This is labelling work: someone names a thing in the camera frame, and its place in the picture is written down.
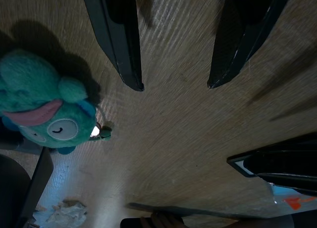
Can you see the dark chair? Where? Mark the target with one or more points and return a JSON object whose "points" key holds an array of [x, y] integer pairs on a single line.
{"points": [[15, 188]]}

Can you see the crumpled white paper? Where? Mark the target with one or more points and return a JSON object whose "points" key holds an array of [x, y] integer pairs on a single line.
{"points": [[67, 213]]}

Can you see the clear packet orange print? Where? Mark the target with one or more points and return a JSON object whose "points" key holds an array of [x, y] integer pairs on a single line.
{"points": [[294, 202]]}

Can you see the black rectangular tray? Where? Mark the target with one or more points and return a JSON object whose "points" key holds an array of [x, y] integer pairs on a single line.
{"points": [[284, 161]]}

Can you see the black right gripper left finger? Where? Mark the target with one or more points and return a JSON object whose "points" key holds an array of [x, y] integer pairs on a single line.
{"points": [[116, 40]]}

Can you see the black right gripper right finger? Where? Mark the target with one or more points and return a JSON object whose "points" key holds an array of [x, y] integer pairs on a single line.
{"points": [[235, 40]]}

